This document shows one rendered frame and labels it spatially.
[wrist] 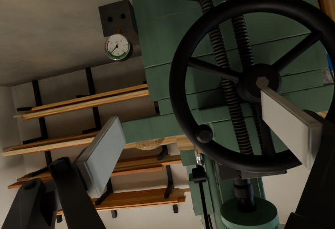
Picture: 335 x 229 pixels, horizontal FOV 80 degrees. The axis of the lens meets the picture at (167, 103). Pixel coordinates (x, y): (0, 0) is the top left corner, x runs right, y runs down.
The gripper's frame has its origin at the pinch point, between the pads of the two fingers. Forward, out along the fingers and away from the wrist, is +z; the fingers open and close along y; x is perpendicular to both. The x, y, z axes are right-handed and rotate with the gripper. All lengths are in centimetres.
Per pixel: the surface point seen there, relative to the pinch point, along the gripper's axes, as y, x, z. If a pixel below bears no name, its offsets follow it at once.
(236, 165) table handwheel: 5.5, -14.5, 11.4
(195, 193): -6, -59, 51
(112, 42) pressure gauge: -15.6, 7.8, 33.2
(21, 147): -256, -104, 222
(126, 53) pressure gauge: -12.6, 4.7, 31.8
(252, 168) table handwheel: 7.9, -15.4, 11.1
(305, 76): 27.8, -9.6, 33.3
